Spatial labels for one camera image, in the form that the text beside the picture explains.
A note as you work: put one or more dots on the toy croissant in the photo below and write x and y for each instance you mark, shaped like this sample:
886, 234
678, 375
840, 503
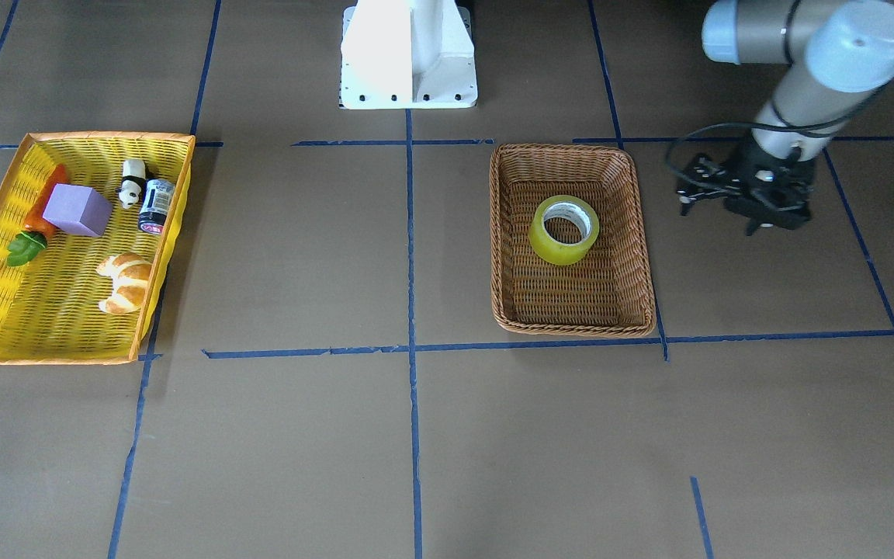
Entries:
129, 274

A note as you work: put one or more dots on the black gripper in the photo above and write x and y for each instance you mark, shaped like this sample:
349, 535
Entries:
750, 171

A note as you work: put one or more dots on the purple foam cube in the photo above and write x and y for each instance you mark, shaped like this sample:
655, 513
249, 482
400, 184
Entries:
78, 210

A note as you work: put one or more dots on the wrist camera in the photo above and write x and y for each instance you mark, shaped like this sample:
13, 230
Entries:
701, 179

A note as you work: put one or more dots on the orange toy carrot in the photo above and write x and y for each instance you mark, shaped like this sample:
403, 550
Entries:
36, 231

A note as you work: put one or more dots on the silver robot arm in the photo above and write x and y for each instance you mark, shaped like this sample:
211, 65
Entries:
839, 56

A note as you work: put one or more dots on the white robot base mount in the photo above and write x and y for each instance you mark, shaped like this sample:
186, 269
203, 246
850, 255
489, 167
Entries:
408, 55

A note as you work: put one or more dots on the yellow packing tape roll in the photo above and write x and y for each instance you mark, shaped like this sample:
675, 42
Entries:
577, 212

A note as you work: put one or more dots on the yellow woven plastic basket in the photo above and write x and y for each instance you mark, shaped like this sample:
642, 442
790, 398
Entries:
48, 308

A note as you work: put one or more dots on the brown wicker basket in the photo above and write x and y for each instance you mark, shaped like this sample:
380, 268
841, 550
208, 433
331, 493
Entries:
610, 292

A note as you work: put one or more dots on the panda figurine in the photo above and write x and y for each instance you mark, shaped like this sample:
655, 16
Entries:
133, 183

